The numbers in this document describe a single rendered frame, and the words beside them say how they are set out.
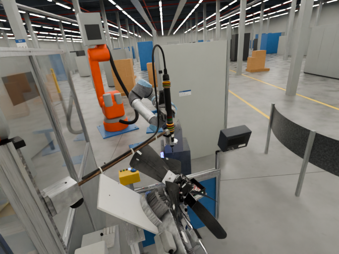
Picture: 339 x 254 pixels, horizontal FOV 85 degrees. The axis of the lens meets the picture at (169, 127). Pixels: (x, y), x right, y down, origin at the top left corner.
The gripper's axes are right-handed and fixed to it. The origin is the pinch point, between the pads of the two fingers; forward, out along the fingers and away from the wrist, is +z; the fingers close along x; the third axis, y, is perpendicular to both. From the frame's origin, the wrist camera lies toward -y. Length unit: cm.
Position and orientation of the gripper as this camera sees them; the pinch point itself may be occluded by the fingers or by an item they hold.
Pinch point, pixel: (170, 112)
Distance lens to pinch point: 102.0
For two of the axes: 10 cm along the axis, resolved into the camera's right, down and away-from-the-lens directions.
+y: 0.8, 9.1, 4.0
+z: 2.9, 3.6, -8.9
